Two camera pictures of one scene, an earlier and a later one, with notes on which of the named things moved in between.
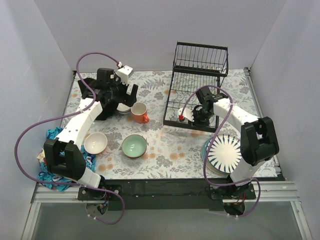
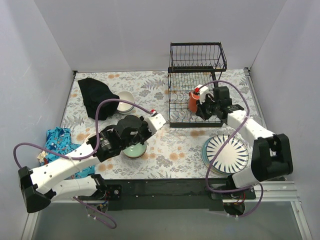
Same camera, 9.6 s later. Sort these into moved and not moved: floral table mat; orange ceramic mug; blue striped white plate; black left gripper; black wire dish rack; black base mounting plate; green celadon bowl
Moved: orange ceramic mug; black wire dish rack; black left gripper
Not moved: green celadon bowl; blue striped white plate; black base mounting plate; floral table mat
